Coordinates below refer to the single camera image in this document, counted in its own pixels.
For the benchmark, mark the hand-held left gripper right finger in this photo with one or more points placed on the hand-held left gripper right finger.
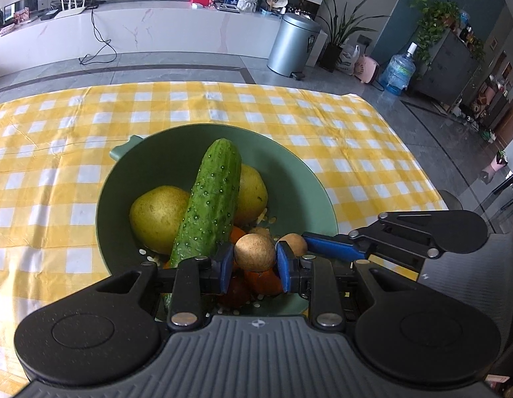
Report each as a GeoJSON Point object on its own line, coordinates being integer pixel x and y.
{"type": "Point", "coordinates": [283, 265]}

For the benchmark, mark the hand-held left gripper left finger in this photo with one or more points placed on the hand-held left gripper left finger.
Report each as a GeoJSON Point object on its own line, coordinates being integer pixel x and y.
{"type": "Point", "coordinates": [226, 263]}

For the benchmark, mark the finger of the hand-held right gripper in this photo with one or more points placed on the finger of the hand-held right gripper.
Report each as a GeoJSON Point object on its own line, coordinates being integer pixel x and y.
{"type": "Point", "coordinates": [331, 246]}

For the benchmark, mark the red cherry tomato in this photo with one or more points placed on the red cherry tomato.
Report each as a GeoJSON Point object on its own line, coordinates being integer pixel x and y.
{"type": "Point", "coordinates": [235, 294]}

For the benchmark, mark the green cucumber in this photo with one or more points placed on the green cucumber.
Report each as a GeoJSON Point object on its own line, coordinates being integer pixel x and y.
{"type": "Point", "coordinates": [211, 195]}

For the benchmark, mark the green plastic bowl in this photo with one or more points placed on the green plastic bowl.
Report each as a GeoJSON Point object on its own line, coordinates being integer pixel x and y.
{"type": "Point", "coordinates": [157, 161]}

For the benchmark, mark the yellow pear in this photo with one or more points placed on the yellow pear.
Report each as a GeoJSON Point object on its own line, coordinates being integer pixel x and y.
{"type": "Point", "coordinates": [252, 190]}
{"type": "Point", "coordinates": [157, 215]}

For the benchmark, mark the pink pig-shaped appliance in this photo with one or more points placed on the pink pig-shaped appliance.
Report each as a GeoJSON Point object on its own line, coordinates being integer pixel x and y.
{"type": "Point", "coordinates": [368, 69]}

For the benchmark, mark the blue water bottle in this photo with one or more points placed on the blue water bottle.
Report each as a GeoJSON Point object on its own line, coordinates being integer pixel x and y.
{"type": "Point", "coordinates": [397, 74]}

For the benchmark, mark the white plastic bag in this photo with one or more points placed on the white plastic bag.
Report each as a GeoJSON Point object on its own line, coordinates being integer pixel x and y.
{"type": "Point", "coordinates": [347, 60]}

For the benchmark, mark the potted long-leaf plant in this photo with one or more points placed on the potted long-leaf plant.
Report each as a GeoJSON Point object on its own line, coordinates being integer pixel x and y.
{"type": "Point", "coordinates": [331, 58]}

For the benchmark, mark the yellow checked tablecloth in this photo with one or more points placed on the yellow checked tablecloth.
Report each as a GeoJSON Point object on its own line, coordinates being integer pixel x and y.
{"type": "Point", "coordinates": [53, 174]}

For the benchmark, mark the silver trash can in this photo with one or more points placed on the silver trash can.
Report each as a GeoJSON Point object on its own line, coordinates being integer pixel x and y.
{"type": "Point", "coordinates": [291, 45]}

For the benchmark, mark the grey cabinet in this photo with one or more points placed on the grey cabinet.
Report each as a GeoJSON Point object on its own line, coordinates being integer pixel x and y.
{"type": "Point", "coordinates": [447, 66]}

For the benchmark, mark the white marble television cabinet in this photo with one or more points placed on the white marble television cabinet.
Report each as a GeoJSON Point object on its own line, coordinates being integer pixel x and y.
{"type": "Point", "coordinates": [177, 29]}

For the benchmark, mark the green ivy plant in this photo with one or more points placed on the green ivy plant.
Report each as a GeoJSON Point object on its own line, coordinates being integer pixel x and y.
{"type": "Point", "coordinates": [436, 12]}

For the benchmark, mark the white router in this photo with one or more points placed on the white router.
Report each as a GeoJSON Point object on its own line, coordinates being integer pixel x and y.
{"type": "Point", "coordinates": [74, 11]}

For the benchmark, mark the pink printed box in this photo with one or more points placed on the pink printed box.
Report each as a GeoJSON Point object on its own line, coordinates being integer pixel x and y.
{"type": "Point", "coordinates": [21, 16]}

